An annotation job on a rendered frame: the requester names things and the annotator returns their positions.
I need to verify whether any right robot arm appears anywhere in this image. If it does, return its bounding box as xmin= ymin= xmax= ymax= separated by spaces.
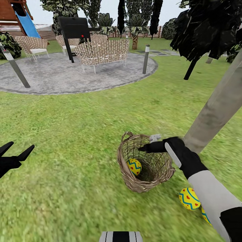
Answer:
xmin=138 ymin=134 xmax=242 ymax=242

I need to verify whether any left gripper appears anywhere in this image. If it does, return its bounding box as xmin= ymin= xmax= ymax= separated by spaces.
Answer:
xmin=0 ymin=141 xmax=35 ymax=178

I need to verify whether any wicker basket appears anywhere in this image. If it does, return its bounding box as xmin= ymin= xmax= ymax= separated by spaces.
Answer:
xmin=117 ymin=131 xmax=176 ymax=193

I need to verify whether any easter egg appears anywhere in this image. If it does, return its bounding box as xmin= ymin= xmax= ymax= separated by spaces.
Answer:
xmin=200 ymin=205 xmax=213 ymax=226
xmin=179 ymin=187 xmax=201 ymax=210
xmin=127 ymin=158 xmax=143 ymax=176

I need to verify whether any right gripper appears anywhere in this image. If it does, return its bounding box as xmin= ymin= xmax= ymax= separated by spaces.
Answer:
xmin=138 ymin=141 xmax=162 ymax=154

